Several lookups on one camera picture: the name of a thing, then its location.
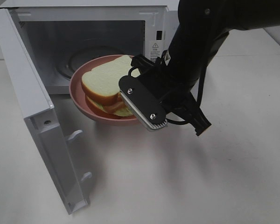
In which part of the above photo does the white microwave oven body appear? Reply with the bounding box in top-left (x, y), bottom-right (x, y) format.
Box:
top-left (0, 0), bottom-right (179, 95)

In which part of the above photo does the pink round plate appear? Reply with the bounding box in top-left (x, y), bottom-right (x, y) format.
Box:
top-left (69, 55), bottom-right (140, 126)

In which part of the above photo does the white warning label sticker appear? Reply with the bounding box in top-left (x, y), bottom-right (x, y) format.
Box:
top-left (148, 40), bottom-right (164, 62)

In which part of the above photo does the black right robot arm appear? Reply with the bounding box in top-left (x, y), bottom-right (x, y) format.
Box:
top-left (121, 0), bottom-right (280, 135)

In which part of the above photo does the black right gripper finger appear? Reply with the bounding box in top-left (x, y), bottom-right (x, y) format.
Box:
top-left (189, 93), bottom-right (211, 136)
top-left (131, 54), bottom-right (159, 70)

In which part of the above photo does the glass microwave turntable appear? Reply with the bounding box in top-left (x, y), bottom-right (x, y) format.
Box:
top-left (55, 45), bottom-right (123, 80)

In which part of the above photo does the white microwave door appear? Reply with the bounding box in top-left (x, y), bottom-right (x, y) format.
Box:
top-left (0, 9), bottom-right (90, 214)

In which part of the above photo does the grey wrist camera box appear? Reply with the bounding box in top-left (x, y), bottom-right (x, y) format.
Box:
top-left (119, 76), bottom-right (168, 132)

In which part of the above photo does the white bread sandwich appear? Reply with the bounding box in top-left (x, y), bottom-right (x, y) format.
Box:
top-left (81, 55), bottom-right (133, 119)

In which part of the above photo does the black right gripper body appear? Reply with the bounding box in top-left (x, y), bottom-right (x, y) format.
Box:
top-left (130, 66), bottom-right (191, 124)

